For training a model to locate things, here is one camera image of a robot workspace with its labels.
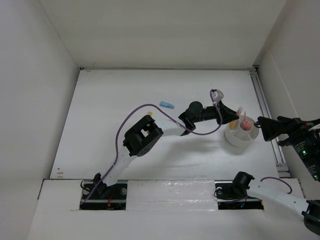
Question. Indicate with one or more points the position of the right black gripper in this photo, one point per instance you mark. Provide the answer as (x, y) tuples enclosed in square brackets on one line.
[(299, 127)]

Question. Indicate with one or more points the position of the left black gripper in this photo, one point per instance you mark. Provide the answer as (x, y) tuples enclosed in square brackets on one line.
[(227, 115)]

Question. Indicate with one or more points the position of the orange pen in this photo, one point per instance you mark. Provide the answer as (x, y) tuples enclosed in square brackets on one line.
[(249, 126)]

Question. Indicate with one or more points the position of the black handled scissors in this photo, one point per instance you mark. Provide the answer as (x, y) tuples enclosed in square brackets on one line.
[(257, 125)]

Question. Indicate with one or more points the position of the red pink pen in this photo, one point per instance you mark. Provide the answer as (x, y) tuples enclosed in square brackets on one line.
[(244, 118)]

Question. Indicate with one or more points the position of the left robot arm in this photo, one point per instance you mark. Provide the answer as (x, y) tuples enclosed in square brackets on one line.
[(143, 135)]

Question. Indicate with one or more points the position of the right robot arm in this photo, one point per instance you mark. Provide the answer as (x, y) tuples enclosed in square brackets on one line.
[(306, 210)]

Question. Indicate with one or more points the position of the white round divided container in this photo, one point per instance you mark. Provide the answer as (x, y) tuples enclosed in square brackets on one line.
[(239, 137)]

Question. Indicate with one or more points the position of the blue capped marker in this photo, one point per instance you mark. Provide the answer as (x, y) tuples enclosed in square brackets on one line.
[(166, 105)]

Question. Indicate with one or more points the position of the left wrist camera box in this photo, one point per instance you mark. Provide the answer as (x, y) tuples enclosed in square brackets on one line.
[(216, 96)]

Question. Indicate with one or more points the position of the metal rail right side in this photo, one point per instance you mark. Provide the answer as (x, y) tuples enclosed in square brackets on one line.
[(280, 161)]

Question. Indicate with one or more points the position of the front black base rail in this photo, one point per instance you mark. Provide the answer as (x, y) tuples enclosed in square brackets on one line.
[(116, 200)]

